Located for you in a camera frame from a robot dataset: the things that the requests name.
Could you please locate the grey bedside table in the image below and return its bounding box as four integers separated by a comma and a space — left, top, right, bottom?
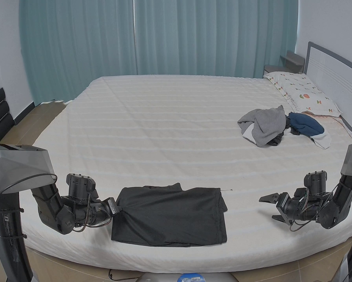
264, 50, 305, 74

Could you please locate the pile of clothes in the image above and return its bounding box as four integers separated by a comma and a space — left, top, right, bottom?
237, 105, 332, 150

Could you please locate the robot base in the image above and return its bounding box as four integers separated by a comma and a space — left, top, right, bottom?
134, 272, 238, 282

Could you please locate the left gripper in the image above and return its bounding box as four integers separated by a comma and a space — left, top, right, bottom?
100, 197, 123, 221

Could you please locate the bed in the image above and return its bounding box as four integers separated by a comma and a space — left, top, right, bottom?
10, 41, 352, 274

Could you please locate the blue-green curtain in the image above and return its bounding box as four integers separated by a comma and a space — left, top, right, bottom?
133, 0, 299, 78
19, 0, 137, 106

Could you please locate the black T-shirt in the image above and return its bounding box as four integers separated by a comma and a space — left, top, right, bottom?
111, 182, 228, 248

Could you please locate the black cable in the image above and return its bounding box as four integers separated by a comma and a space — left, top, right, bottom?
108, 268, 142, 281

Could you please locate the white printed pillow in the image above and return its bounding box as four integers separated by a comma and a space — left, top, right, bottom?
263, 71, 341, 118

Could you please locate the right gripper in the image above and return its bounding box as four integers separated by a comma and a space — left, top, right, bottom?
259, 192, 300, 225

